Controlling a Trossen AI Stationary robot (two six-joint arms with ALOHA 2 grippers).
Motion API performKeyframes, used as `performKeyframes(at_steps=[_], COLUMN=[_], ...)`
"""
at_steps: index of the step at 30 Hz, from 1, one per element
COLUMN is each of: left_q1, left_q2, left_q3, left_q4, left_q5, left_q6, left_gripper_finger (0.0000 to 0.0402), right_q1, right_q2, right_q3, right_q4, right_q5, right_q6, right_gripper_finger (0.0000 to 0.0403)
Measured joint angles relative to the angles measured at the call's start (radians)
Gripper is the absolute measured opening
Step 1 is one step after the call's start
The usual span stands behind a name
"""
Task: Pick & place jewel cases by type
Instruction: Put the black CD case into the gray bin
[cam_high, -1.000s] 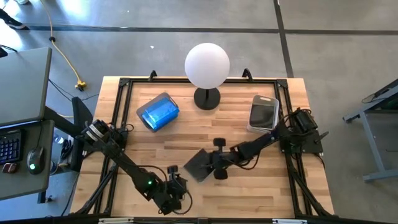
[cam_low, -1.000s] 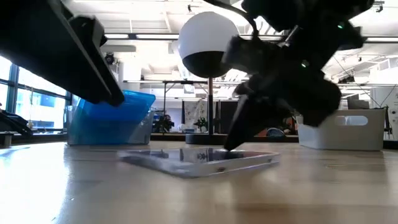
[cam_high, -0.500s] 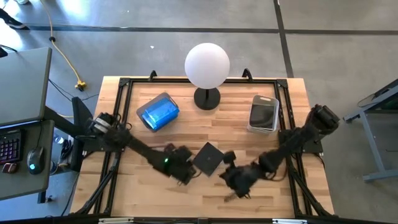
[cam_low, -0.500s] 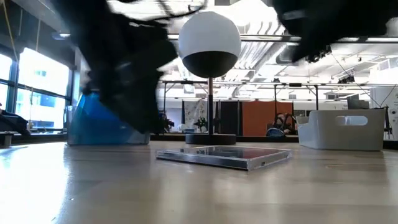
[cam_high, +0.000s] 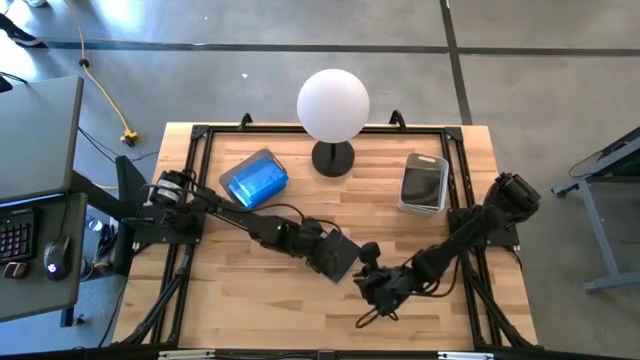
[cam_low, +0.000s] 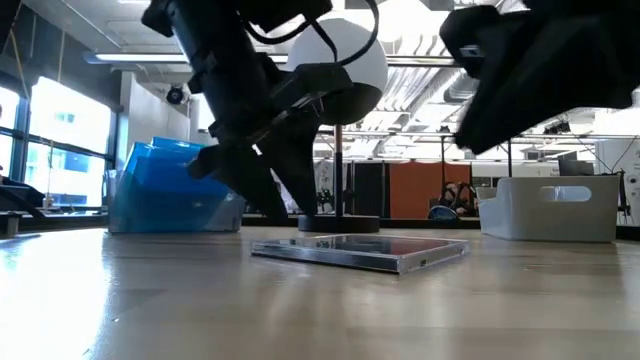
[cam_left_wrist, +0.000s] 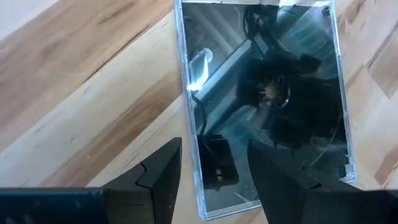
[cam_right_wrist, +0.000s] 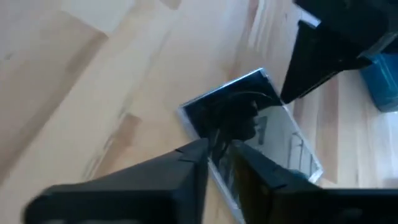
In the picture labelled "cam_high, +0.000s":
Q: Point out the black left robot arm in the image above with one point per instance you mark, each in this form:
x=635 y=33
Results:
x=235 y=217

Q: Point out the black jewel case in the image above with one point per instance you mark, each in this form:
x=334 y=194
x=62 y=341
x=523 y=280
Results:
x=422 y=185
x=345 y=252

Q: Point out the white globe table lamp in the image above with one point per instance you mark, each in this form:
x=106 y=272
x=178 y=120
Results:
x=332 y=105

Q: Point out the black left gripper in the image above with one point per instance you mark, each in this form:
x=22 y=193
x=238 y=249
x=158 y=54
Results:
x=310 y=237

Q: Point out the grey raised desk shelf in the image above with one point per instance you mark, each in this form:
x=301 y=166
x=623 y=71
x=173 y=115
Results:
x=37 y=135

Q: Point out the blue jewel case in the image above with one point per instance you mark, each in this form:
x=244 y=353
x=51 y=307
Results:
x=260 y=182

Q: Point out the grey metal table frame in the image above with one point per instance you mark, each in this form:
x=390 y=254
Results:
x=595 y=225

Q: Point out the small dark red object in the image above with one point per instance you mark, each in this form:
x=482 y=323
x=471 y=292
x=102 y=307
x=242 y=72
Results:
x=15 y=270

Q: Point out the silver metal bracket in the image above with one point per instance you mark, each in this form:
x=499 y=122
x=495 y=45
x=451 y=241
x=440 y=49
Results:
x=187 y=354
x=465 y=356

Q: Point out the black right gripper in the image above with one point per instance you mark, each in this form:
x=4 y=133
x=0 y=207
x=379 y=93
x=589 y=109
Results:
x=390 y=290

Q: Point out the black computer mouse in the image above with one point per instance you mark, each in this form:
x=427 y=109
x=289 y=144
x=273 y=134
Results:
x=56 y=257

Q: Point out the grey plastic bin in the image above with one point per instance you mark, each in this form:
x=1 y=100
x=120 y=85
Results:
x=425 y=158
x=250 y=156

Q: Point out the black keyboard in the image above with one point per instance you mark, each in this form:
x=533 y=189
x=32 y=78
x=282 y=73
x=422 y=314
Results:
x=15 y=235

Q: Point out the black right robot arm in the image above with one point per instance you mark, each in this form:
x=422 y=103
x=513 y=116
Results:
x=460 y=240

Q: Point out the person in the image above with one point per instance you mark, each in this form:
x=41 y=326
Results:
x=20 y=35

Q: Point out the black frame clamp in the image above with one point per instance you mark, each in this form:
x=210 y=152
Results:
x=397 y=120
x=245 y=120

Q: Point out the black aluminium table frame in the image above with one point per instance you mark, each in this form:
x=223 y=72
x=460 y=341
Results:
x=250 y=130

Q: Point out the grey desk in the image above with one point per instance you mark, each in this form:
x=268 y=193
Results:
x=30 y=295

